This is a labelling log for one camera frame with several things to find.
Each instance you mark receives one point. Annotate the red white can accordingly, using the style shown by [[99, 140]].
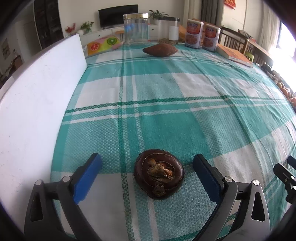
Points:
[[211, 37], [194, 30]]

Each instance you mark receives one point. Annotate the white cardboard box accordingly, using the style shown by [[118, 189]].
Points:
[[32, 109]]

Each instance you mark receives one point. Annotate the wooden chair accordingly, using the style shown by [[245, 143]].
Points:
[[233, 40]]

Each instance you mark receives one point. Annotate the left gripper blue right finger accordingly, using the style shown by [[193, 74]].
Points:
[[252, 219]]

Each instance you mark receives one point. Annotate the orange book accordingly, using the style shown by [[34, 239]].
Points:
[[233, 55]]

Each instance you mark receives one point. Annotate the black television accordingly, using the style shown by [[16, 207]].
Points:
[[110, 17]]

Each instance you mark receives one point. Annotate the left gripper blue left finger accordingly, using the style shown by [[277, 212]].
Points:
[[42, 221]]

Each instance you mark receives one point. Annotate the white tv cabinet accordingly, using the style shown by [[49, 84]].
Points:
[[118, 32]]

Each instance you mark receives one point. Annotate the large potted plant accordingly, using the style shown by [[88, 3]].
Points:
[[155, 15]]

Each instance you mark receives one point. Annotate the dark mangosteen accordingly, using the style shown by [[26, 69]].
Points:
[[158, 173]]

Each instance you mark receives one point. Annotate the fruit print pouch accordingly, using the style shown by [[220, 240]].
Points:
[[102, 45]]

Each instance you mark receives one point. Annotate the far reddish sweet potato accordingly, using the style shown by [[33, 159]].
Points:
[[160, 50]]

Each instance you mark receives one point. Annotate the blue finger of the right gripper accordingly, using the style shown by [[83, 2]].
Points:
[[291, 161], [284, 175]]

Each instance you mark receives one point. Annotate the red flower vase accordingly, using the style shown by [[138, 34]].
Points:
[[70, 30]]

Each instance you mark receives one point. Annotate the red wall hanging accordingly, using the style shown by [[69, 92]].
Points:
[[230, 3]]

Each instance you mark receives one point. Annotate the dark bookshelf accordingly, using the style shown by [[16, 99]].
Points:
[[47, 22]]

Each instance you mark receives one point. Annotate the left red white can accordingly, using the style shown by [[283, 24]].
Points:
[[194, 30]]

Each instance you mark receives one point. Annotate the right red white can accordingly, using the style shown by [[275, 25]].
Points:
[[211, 37]]

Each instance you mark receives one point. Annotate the teal plaid tablecloth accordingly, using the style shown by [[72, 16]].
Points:
[[194, 102]]

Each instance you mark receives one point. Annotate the tray of mixed fruit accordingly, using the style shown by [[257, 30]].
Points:
[[285, 90]]

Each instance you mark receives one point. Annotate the green plant left of tv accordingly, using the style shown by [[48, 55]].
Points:
[[86, 27]]

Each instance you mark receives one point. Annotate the clear jar gold lid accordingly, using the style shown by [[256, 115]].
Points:
[[136, 28]]

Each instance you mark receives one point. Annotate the clear canister black lid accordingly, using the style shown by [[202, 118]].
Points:
[[168, 30]]

